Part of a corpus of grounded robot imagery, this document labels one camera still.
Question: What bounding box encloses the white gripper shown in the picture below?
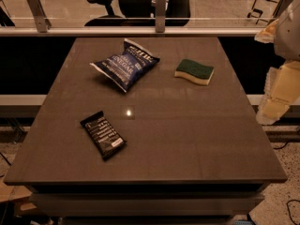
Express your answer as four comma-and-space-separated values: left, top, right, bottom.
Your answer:
256, 0, 300, 125

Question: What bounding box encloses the green and yellow sponge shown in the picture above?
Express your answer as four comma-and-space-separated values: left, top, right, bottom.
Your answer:
174, 59, 214, 85

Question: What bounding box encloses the brown table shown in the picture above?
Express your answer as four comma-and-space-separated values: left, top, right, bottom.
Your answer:
5, 37, 286, 221

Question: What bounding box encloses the blue vinegar chips bag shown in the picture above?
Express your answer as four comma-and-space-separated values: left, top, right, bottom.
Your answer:
91, 38, 160, 93

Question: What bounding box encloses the black office chair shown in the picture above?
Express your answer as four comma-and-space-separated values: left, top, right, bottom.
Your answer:
85, 0, 190, 26

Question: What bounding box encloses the black snack bar wrapper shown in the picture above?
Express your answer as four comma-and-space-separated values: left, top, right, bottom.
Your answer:
80, 111, 127, 160

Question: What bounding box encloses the black floor cable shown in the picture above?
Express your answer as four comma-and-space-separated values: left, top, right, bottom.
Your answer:
272, 139, 300, 225

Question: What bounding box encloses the yellow frame cart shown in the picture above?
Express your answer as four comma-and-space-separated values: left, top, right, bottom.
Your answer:
247, 0, 281, 21

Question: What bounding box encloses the right metal railing bracket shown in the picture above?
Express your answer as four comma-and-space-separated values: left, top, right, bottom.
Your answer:
273, 0, 293, 18

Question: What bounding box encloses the metal railing bracket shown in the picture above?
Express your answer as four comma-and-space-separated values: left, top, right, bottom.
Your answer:
156, 0, 166, 33
26, 0, 52, 33
273, 0, 293, 18

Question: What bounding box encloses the middle metal railing bracket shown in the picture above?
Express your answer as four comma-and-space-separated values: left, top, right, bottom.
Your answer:
156, 0, 166, 33

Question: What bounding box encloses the left metal railing bracket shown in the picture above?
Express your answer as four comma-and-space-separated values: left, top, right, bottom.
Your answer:
26, 0, 52, 33

